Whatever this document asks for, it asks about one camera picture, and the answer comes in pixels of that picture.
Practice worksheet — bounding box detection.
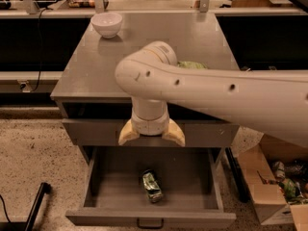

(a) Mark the open grey middle drawer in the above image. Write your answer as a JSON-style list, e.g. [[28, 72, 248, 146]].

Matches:
[[66, 146, 236, 229]]

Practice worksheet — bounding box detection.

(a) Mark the grey drawer cabinet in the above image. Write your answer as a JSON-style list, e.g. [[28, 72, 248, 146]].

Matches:
[[51, 12, 239, 161]]

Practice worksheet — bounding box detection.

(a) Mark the black metal leg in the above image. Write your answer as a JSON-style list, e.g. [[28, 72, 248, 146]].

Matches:
[[0, 182, 51, 231], [225, 147, 249, 203]]

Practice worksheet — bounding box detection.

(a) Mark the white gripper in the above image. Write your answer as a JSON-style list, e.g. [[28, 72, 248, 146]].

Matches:
[[118, 97, 186, 146]]

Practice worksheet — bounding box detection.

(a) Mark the black metal leg right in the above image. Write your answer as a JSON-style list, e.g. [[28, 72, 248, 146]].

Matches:
[[225, 147, 249, 203]]

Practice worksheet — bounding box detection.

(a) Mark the green chip bag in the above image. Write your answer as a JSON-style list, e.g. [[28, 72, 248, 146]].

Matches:
[[178, 61, 207, 69]]

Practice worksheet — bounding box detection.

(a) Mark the crushed green can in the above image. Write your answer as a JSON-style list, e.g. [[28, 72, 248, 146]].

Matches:
[[142, 169, 164, 203]]

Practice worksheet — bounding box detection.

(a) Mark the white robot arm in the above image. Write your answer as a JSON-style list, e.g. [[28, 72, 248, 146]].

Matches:
[[115, 41, 308, 147]]

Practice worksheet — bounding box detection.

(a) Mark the white bowl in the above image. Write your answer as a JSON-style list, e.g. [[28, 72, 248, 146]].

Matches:
[[90, 13, 123, 39]]

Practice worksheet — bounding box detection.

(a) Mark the black hanging cable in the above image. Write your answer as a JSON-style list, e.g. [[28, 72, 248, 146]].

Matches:
[[32, 7, 49, 93]]

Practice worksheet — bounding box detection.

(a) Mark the black metal leg left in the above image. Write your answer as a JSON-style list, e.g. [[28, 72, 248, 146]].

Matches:
[[0, 182, 51, 231]]

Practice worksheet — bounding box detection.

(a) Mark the closed grey top drawer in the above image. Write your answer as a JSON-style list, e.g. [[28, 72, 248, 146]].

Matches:
[[63, 118, 239, 147]]

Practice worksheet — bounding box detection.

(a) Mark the cardboard box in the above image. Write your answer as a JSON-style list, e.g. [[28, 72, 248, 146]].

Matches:
[[238, 135, 308, 231]]

